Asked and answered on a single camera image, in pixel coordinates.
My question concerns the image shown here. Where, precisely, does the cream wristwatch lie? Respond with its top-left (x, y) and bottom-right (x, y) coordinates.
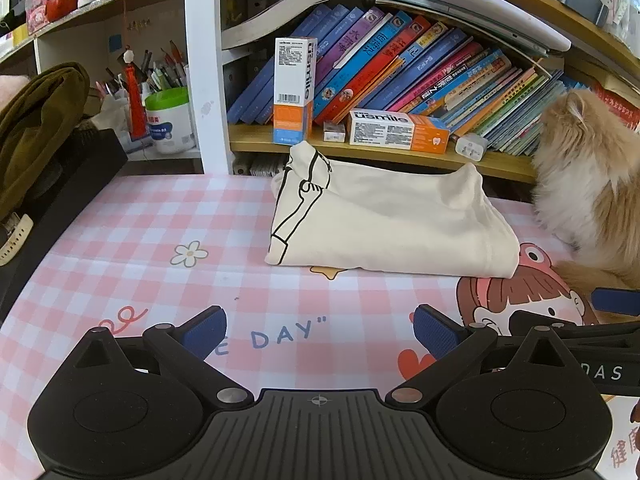
top-left (0, 212), bottom-right (35, 267)

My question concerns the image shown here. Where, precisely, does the white jar with green lid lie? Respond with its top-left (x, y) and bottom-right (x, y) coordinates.
top-left (145, 87), bottom-right (197, 156)

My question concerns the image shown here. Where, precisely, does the fluffy cream cat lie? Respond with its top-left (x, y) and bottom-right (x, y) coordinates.
top-left (530, 89), bottom-right (640, 326)

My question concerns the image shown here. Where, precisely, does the cream t-shirt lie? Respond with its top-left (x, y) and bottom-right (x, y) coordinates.
top-left (264, 141), bottom-right (522, 279)

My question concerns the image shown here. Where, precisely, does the white charger plug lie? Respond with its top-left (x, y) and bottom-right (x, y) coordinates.
top-left (454, 132), bottom-right (488, 163)

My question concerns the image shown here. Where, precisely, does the row of colourful books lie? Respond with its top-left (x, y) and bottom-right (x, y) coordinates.
top-left (227, 4), bottom-right (640, 157)

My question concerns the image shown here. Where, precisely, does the bunch of pens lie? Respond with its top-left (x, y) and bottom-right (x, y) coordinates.
top-left (95, 40), bottom-right (190, 106)

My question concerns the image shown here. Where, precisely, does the tall white orange box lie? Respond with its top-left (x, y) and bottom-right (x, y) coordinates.
top-left (272, 36), bottom-right (319, 143)

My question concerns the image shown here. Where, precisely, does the red tassel ornament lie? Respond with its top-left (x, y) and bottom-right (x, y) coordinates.
top-left (122, 47), bottom-right (148, 141)

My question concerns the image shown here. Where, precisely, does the pink cushion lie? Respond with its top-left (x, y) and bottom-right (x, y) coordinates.
top-left (0, 74), bottom-right (31, 123)

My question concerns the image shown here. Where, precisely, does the wooden bookshelf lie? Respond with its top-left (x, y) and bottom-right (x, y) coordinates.
top-left (220, 0), bottom-right (640, 186)

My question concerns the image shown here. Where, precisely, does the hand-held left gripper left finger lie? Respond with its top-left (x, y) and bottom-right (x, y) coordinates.
top-left (62, 305), bottom-right (255, 407)

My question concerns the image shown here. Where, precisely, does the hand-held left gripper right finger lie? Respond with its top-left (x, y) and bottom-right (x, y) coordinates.
top-left (385, 304), bottom-right (576, 408)

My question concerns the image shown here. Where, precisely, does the flat white orange box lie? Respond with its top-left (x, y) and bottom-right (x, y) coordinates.
top-left (348, 108), bottom-right (451, 153)

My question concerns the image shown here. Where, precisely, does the olive green garment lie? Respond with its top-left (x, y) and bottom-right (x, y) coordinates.
top-left (0, 62), bottom-right (91, 221)

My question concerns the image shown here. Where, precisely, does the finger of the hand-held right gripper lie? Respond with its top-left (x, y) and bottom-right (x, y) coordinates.
top-left (590, 287), bottom-right (640, 317)
top-left (509, 310), bottom-right (640, 348)

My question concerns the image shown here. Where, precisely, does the white shelf post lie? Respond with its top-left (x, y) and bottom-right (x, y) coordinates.
top-left (184, 0), bottom-right (235, 176)

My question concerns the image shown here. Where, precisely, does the white tablet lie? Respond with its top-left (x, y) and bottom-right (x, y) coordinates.
top-left (415, 0), bottom-right (572, 53)

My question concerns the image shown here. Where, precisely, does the red round ornament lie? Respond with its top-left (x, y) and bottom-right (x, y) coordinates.
top-left (45, 0), bottom-right (79, 23)

